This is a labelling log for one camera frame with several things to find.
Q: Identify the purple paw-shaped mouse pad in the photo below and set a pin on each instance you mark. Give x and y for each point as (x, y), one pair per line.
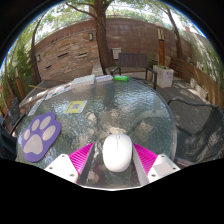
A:
(40, 138)

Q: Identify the white flat box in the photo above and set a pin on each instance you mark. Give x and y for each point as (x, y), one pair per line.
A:
(83, 81)

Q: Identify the wooden lamp post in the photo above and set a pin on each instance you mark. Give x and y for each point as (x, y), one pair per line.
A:
(161, 46)
(19, 83)

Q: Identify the black wall lamp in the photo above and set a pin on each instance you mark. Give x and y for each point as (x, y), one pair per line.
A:
(38, 58)
(91, 36)

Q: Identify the thin tree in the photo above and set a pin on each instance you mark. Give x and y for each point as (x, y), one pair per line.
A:
(35, 63)
(176, 36)

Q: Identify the white computer mouse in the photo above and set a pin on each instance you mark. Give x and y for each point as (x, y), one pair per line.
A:
(117, 153)

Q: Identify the white printed sign strip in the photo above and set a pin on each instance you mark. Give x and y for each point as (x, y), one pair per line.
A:
(36, 106)

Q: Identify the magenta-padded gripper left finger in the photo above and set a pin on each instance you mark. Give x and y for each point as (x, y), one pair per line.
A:
(60, 165)

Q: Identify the black mesh armchair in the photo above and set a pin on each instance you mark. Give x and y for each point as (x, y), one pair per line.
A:
(206, 133)

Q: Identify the white planter box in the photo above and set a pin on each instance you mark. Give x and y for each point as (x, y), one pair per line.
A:
(164, 77)

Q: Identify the stone raised bed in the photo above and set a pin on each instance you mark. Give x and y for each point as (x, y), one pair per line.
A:
(97, 69)

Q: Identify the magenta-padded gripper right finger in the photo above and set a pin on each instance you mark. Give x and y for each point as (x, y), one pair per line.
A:
(161, 165)

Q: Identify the black mesh chair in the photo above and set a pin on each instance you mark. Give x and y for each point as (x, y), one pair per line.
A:
(14, 111)

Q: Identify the yellow printed card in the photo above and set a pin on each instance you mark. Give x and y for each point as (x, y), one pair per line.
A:
(75, 107)

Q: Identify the dark wooden bench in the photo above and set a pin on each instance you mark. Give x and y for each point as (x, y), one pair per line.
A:
(133, 61)

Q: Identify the large brown tree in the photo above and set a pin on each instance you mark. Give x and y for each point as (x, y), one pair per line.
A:
(101, 36)

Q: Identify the small white booklet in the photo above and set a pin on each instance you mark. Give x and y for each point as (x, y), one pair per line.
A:
(104, 78)

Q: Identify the grey wall utility box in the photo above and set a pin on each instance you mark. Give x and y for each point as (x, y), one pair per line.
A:
(116, 53)

